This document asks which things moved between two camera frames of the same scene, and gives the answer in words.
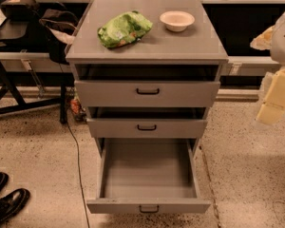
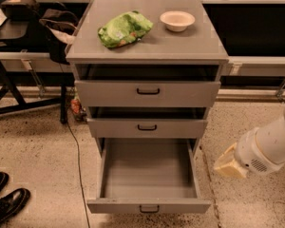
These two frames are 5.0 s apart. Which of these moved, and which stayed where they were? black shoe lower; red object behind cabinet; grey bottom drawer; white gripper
Moved: white gripper
Stayed: black shoe lower; red object behind cabinet; grey bottom drawer
